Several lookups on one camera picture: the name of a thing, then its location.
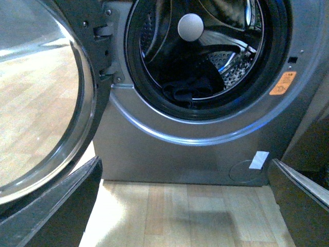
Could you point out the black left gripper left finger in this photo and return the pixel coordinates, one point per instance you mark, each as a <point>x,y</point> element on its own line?
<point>55,214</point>

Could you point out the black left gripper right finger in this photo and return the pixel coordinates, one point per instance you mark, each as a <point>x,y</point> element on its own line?
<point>302,202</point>

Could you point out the dark blue knit garment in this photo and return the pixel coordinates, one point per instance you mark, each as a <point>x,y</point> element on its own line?
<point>182,92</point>

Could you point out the grey front-load washing machine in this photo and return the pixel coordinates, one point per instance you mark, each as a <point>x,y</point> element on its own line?
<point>243,47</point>

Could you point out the white tape strip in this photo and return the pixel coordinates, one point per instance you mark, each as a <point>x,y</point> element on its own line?
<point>259,160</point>

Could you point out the orange warning sticker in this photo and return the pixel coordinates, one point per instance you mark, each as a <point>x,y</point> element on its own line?
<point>284,83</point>

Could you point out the round glass washer door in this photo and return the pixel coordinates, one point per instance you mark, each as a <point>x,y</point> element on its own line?
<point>54,89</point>

